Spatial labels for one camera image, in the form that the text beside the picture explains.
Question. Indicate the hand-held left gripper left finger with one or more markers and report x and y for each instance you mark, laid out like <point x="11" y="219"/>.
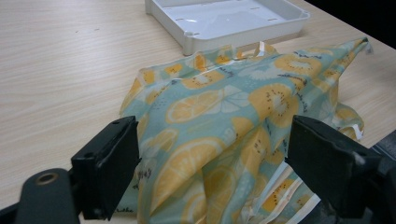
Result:
<point x="102" y="168"/>

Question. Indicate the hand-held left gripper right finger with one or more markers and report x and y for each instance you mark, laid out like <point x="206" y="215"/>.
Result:
<point x="330" y="165"/>

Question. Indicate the white plastic tray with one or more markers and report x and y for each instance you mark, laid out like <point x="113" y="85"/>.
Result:
<point x="230" y="21"/>

